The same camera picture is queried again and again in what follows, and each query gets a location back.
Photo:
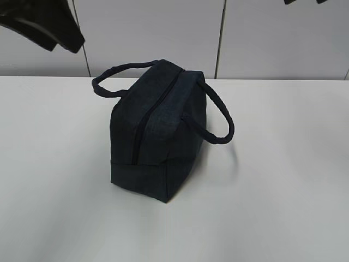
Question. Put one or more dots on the navy blue lunch bag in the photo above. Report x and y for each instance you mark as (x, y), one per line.
(159, 124)

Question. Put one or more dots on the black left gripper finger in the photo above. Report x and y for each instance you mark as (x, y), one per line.
(53, 18)
(30, 33)

